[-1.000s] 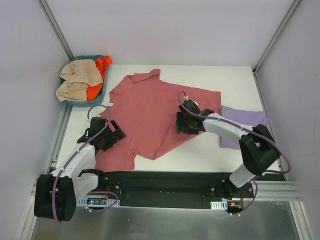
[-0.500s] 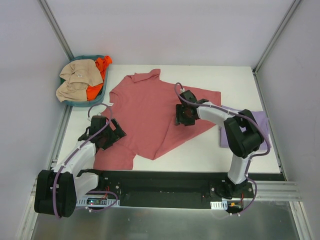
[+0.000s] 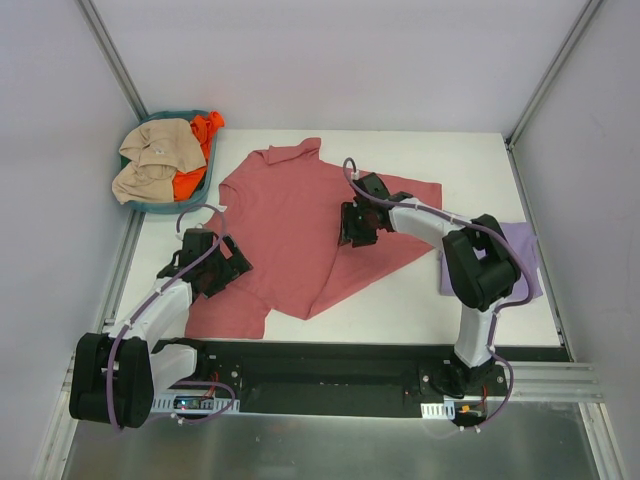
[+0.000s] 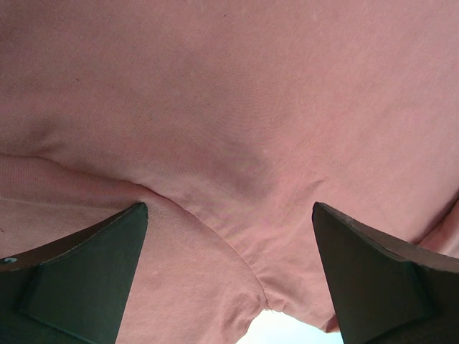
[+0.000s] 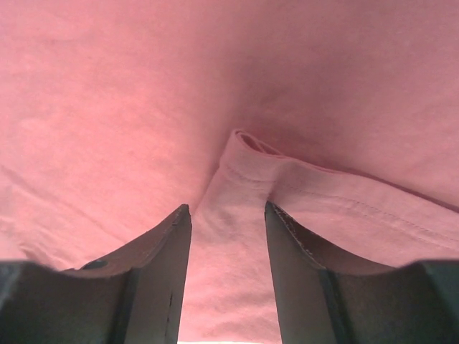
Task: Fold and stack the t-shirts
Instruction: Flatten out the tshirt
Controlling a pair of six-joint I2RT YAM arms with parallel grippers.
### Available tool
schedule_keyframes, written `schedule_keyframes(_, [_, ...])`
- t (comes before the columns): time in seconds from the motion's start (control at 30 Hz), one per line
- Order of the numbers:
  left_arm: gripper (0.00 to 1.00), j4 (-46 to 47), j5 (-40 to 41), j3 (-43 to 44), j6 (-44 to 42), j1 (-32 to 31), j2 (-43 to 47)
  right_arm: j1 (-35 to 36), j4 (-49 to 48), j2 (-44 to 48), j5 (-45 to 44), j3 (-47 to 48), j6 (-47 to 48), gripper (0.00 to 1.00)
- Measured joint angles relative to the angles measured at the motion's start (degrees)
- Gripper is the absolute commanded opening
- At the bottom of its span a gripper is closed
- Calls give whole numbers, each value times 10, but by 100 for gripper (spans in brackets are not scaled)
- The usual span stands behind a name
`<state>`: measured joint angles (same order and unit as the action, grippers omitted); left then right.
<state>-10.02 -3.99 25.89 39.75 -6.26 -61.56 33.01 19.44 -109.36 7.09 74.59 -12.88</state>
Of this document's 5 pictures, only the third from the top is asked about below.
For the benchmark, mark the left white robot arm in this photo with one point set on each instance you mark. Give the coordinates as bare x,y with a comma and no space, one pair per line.
117,375

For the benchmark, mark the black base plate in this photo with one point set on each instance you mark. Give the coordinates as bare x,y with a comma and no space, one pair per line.
334,400

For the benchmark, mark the right white cable duct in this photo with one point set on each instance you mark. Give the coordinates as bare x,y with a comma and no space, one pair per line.
438,411

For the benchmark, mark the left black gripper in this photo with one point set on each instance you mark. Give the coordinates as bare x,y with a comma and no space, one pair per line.
232,261

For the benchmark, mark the pink red t shirt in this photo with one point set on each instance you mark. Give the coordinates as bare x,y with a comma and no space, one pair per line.
283,209

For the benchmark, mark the aluminium front rail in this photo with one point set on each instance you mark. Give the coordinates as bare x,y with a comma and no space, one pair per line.
550,380

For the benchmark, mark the left aluminium frame post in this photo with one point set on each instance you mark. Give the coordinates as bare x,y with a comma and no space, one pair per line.
109,50

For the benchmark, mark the left white cable duct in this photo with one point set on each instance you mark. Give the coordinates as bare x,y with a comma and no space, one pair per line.
200,406

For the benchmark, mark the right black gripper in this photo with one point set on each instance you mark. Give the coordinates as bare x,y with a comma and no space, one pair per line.
347,226

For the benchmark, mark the orange t shirt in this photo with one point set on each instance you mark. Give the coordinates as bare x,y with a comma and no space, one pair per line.
204,129

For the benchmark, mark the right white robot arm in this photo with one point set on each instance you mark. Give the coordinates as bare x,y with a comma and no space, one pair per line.
485,272

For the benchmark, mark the aluminium frame post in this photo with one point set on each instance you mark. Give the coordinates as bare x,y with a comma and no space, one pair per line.
109,50
576,32

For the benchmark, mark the teal plastic basket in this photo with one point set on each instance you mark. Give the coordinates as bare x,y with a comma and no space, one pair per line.
201,192

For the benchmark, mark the right aluminium frame post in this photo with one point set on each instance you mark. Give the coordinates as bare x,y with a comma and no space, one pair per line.
576,32

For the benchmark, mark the beige t shirt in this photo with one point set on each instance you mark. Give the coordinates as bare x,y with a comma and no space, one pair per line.
155,152

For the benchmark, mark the white cable duct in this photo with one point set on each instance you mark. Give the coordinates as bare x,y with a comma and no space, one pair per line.
200,406
438,411

